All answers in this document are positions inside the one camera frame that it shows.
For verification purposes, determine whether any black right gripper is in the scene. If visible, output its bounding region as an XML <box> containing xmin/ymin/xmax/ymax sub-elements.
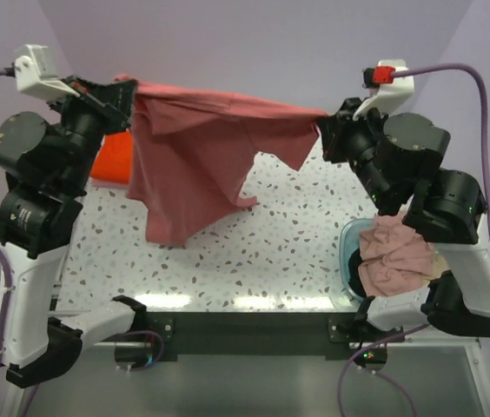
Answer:
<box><xmin>319</xmin><ymin>95</ymin><xmax>397</xmax><ymax>209</ymax></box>

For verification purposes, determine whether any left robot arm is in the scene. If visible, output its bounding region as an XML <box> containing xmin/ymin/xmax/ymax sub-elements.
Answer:
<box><xmin>0</xmin><ymin>76</ymin><xmax>147</xmax><ymax>388</ymax></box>

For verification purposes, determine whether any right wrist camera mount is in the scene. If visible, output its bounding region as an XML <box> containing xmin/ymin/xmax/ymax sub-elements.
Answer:
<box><xmin>353</xmin><ymin>59</ymin><xmax>414</xmax><ymax>120</ymax></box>

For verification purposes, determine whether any blue plastic laundry basket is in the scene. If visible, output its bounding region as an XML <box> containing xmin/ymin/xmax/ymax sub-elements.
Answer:
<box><xmin>338</xmin><ymin>218</ymin><xmax>374</xmax><ymax>302</ymax></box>

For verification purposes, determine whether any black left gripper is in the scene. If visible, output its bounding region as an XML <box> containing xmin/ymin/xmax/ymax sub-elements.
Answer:
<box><xmin>45</xmin><ymin>72</ymin><xmax>136</xmax><ymax>191</ymax></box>

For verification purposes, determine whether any black garment in basket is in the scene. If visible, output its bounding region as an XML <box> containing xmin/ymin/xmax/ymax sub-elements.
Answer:
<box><xmin>348</xmin><ymin>249</ymin><xmax>367</xmax><ymax>298</ymax></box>

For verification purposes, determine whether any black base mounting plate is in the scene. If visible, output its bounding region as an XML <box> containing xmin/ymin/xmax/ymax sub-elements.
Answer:
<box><xmin>114</xmin><ymin>311</ymin><xmax>389</xmax><ymax>374</ymax></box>

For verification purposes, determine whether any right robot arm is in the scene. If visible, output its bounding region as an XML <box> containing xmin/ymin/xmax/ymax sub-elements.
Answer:
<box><xmin>316</xmin><ymin>98</ymin><xmax>490</xmax><ymax>341</ymax></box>

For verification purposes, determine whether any crumpled light pink t shirt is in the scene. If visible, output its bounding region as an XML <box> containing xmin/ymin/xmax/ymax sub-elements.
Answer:
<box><xmin>358</xmin><ymin>212</ymin><xmax>436</xmax><ymax>297</ymax></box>

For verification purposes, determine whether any dusty red t shirt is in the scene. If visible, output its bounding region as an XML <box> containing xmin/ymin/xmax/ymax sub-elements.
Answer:
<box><xmin>128</xmin><ymin>82</ymin><xmax>325</xmax><ymax>246</ymax></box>

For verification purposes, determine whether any folded orange t shirt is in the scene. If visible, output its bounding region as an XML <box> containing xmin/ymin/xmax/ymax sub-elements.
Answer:
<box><xmin>90</xmin><ymin>130</ymin><xmax>133</xmax><ymax>186</ymax></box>

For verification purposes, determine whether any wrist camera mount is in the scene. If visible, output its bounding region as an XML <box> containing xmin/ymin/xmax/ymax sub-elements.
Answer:
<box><xmin>13</xmin><ymin>44</ymin><xmax>80</xmax><ymax>102</ymax></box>
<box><xmin>353</xmin><ymin>59</ymin><xmax>414</xmax><ymax>120</ymax></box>

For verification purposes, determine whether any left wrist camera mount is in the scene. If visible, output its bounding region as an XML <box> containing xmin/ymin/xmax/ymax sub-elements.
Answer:
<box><xmin>13</xmin><ymin>44</ymin><xmax>80</xmax><ymax>102</ymax></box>

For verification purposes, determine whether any crumpled beige t shirt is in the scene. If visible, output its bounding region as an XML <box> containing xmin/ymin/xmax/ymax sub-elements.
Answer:
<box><xmin>426</xmin><ymin>253</ymin><xmax>450</xmax><ymax>281</ymax></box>

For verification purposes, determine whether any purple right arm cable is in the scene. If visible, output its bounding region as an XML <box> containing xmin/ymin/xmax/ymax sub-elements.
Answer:
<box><xmin>335</xmin><ymin>63</ymin><xmax>490</xmax><ymax>417</ymax></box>

